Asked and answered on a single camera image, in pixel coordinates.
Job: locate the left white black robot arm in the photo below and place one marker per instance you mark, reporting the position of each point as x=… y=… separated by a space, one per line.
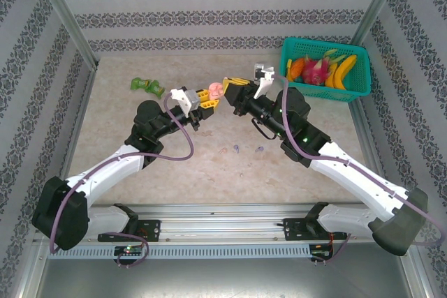
x=111 y=169

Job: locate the pink toy dragon fruit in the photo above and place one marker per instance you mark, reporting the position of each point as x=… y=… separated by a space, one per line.
x=316 y=71

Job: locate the yellow toy fruit slice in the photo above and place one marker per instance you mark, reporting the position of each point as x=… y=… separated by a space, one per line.
x=288 y=67

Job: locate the teal plastic basket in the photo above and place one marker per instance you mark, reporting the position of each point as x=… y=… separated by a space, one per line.
x=356 y=81

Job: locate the green snack packet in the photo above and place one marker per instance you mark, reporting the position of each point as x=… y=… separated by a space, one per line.
x=139 y=84
x=155 y=88

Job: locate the orange toy fruit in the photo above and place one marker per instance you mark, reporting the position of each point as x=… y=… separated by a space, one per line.
x=298 y=68

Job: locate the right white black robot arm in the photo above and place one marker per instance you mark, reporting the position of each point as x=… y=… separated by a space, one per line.
x=349 y=176

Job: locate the aluminium corner post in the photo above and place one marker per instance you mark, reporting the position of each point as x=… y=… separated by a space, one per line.
x=63 y=12
x=379 y=1

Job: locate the yellow toy banana bunch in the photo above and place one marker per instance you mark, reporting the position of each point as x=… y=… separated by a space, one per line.
x=344 y=67

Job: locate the small circuit board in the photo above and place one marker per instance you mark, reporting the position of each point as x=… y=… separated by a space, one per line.
x=129 y=250
x=321 y=251

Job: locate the aluminium side rail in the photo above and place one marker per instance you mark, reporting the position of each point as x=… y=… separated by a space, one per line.
x=75 y=137
x=356 y=116

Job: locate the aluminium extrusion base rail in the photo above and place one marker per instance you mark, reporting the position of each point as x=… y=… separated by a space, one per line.
x=216 y=221

